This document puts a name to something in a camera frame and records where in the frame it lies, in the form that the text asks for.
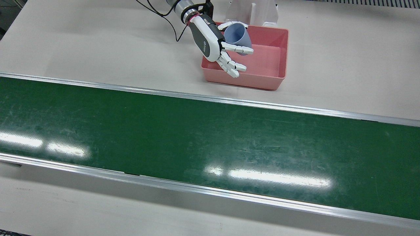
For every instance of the grey and white right robot hand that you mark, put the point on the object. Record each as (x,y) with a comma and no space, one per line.
(206,39)

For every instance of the lavender blue plastic cup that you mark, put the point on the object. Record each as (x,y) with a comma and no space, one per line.
(238,36)

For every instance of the pink plastic box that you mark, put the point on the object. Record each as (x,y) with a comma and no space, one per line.
(262,65)

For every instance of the white plastic stand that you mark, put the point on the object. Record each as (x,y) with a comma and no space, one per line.
(265,13)

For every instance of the green belt conveyor, aluminium rails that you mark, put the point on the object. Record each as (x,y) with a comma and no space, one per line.
(197,141)

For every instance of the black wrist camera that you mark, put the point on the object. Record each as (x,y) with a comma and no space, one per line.
(208,9)

